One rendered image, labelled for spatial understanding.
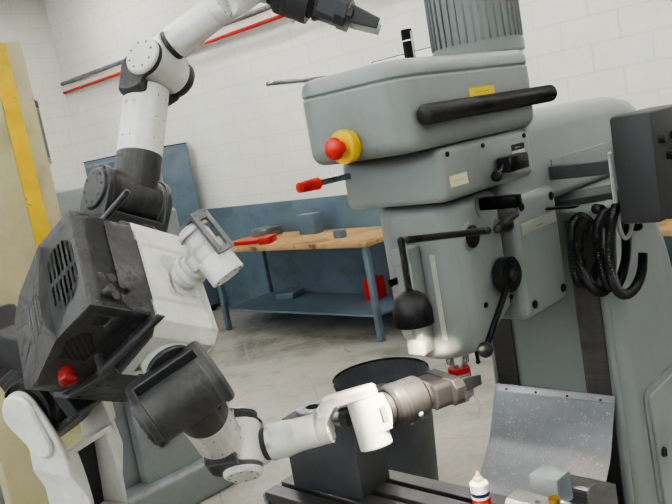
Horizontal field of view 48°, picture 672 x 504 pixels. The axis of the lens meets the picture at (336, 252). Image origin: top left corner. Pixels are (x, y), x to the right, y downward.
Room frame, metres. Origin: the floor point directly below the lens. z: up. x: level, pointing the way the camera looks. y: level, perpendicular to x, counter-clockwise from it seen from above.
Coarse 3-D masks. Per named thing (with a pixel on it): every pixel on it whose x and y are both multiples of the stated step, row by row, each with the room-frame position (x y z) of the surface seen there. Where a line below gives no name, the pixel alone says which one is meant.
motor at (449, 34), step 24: (432, 0) 1.64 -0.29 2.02; (456, 0) 1.60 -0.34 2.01; (480, 0) 1.59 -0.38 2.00; (504, 0) 1.60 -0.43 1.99; (432, 24) 1.65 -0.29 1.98; (456, 24) 1.60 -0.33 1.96; (480, 24) 1.58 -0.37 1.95; (504, 24) 1.59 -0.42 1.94; (432, 48) 1.67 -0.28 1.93; (456, 48) 1.60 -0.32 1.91; (480, 48) 1.58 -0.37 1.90; (504, 48) 1.59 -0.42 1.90
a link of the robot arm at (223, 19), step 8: (208, 0) 1.53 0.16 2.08; (216, 0) 1.52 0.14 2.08; (224, 0) 1.57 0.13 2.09; (232, 0) 1.57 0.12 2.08; (240, 0) 1.58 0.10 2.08; (248, 0) 1.58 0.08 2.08; (208, 8) 1.52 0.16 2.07; (216, 8) 1.52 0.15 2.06; (224, 8) 1.54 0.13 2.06; (232, 8) 1.57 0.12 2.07; (240, 8) 1.57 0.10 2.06; (248, 8) 1.58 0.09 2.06; (216, 16) 1.53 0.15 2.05; (224, 16) 1.53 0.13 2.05; (232, 16) 1.56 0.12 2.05; (240, 16) 1.59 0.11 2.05; (224, 24) 1.55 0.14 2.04
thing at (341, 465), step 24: (312, 408) 1.85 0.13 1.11; (336, 432) 1.71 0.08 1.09; (312, 456) 1.77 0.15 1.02; (336, 456) 1.72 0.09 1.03; (360, 456) 1.70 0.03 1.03; (384, 456) 1.77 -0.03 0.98; (312, 480) 1.78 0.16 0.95; (336, 480) 1.73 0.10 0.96; (360, 480) 1.69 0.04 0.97; (384, 480) 1.76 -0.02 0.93
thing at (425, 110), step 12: (480, 96) 1.38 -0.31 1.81; (492, 96) 1.39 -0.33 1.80; (504, 96) 1.42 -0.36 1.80; (516, 96) 1.45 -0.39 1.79; (528, 96) 1.48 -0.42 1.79; (540, 96) 1.52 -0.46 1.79; (552, 96) 1.56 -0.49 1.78; (420, 108) 1.26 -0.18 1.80; (432, 108) 1.25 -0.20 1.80; (444, 108) 1.28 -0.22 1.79; (456, 108) 1.30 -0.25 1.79; (468, 108) 1.33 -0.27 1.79; (480, 108) 1.36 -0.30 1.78; (492, 108) 1.39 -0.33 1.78; (504, 108) 1.43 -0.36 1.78; (420, 120) 1.27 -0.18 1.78; (432, 120) 1.25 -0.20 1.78; (444, 120) 1.29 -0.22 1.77
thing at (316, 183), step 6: (342, 174) 1.47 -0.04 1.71; (348, 174) 1.47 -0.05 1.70; (306, 180) 1.40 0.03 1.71; (312, 180) 1.40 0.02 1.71; (318, 180) 1.41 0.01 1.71; (324, 180) 1.42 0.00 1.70; (330, 180) 1.43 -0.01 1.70; (336, 180) 1.45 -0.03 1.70; (342, 180) 1.46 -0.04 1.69; (300, 186) 1.38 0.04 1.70; (306, 186) 1.38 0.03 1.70; (312, 186) 1.39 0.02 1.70; (318, 186) 1.40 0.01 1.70; (300, 192) 1.38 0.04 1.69
